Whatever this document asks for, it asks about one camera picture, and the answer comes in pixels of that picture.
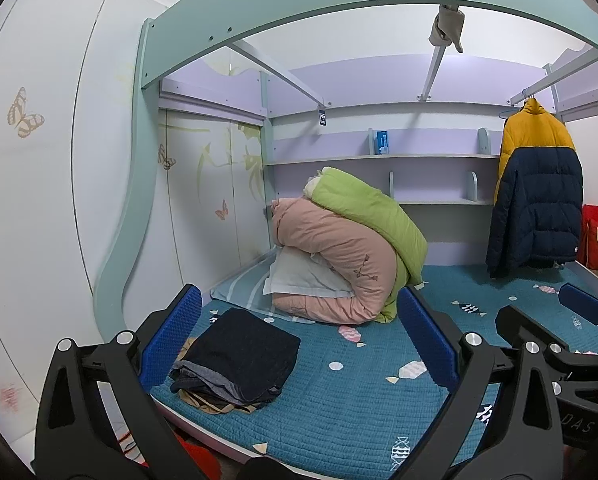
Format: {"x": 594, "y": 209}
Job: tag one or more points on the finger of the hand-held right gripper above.
{"x": 581, "y": 302}
{"x": 521, "y": 325}

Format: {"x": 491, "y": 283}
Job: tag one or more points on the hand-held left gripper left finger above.
{"x": 171, "y": 335}

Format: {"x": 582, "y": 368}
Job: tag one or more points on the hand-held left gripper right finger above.
{"x": 426, "y": 335}

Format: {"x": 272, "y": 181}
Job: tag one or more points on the dark denim shirt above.
{"x": 244, "y": 345}

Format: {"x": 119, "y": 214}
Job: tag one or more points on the blue striped pillow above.
{"x": 239, "y": 287}

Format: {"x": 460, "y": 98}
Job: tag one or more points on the tan folded garment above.
{"x": 214, "y": 406}

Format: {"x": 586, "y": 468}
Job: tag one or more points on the yellow navy puffer jacket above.
{"x": 539, "y": 200}

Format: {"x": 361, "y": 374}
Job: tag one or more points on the pink quilt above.
{"x": 329, "y": 250}

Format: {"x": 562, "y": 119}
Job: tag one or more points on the green quilt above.
{"x": 374, "y": 215}

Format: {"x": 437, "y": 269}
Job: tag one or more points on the red fabric item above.
{"x": 199, "y": 465}

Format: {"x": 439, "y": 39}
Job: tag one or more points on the white pillow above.
{"x": 299, "y": 275}

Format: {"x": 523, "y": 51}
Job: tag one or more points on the small blue box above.
{"x": 382, "y": 142}

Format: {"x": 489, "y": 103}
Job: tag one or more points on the black hanging tag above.
{"x": 322, "y": 118}

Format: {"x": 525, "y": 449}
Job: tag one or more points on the grey hanging cloth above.
{"x": 446, "y": 27}

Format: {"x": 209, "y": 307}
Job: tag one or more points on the lilac wall shelf unit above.
{"x": 429, "y": 180}

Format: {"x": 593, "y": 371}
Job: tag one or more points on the teal loft bed frame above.
{"x": 329, "y": 5}

